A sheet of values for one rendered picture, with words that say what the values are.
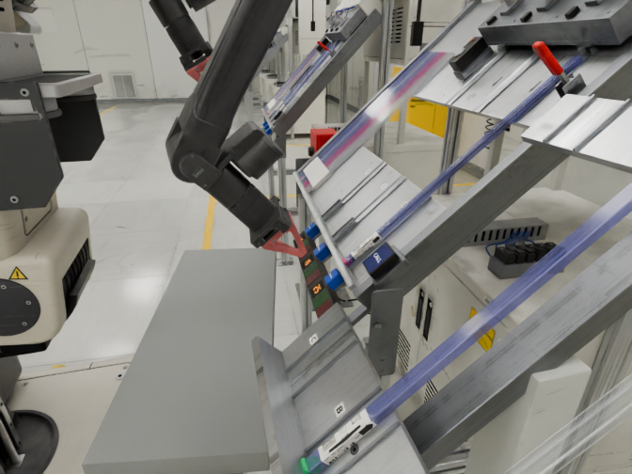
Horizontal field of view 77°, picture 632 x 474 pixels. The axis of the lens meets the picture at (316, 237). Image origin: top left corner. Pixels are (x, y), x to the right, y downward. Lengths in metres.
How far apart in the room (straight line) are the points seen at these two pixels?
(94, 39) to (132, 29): 0.75
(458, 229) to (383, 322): 0.18
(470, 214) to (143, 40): 9.05
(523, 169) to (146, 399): 0.66
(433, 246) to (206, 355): 0.42
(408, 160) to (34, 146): 1.85
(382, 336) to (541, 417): 0.27
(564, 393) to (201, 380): 0.50
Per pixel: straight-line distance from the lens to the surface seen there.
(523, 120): 0.75
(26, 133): 0.63
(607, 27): 0.78
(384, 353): 0.67
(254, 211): 0.62
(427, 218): 0.68
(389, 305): 0.62
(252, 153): 0.60
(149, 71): 9.48
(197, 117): 0.56
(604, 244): 1.28
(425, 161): 2.26
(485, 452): 0.54
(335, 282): 0.73
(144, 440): 0.65
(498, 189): 0.66
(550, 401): 0.46
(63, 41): 9.84
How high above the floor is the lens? 1.08
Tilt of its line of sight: 26 degrees down
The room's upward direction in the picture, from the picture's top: straight up
